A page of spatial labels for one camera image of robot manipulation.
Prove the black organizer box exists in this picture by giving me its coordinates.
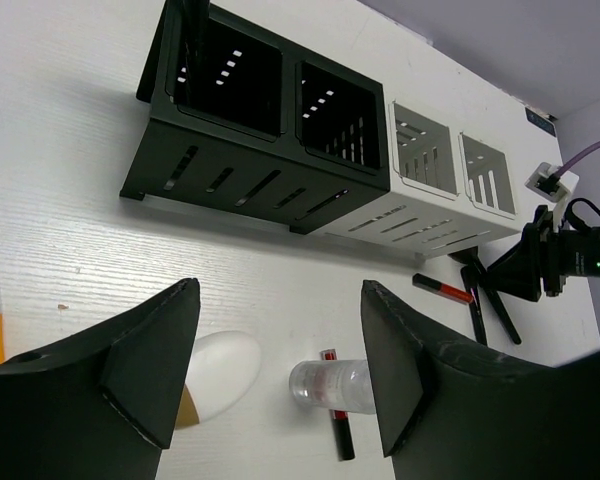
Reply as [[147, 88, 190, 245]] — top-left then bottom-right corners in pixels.
[[120, 1, 390, 234]]

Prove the fan makeup brush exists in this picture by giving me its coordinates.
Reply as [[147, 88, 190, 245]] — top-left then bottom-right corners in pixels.
[[450, 247, 488, 346]]

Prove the red lip gloss tube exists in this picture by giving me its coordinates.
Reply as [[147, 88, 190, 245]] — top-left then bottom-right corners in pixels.
[[412, 273, 474, 305]]

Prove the angled makeup brush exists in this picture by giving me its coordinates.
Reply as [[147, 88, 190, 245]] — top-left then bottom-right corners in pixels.
[[484, 288, 522, 345]]

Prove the red lip gloss black cap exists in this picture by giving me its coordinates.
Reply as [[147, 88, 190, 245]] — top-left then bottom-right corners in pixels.
[[320, 349, 356, 461]]

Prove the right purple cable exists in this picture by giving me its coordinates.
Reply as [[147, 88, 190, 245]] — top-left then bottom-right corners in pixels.
[[554, 135, 600, 177]]

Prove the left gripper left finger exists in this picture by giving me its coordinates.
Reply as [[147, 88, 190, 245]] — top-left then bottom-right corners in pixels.
[[0, 278, 201, 479]]

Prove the white organizer box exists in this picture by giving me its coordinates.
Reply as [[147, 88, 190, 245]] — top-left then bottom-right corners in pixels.
[[319, 100, 522, 259]]

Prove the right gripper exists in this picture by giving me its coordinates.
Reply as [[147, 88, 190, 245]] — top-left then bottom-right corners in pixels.
[[482, 204, 600, 302]]

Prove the blue label sticker right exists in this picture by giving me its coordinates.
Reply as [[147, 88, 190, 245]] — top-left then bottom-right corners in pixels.
[[525, 108, 556, 137]]

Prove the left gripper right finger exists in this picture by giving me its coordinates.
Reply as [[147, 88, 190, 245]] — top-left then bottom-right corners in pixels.
[[360, 280, 600, 479]]

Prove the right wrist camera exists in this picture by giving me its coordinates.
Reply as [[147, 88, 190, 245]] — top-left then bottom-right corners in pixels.
[[525, 162, 579, 232]]

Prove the small clear bottle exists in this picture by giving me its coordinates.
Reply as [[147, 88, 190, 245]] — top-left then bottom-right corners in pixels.
[[289, 360, 376, 415]]

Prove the white makeup sponge case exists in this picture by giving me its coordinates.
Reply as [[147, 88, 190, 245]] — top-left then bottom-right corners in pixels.
[[175, 331, 262, 430]]

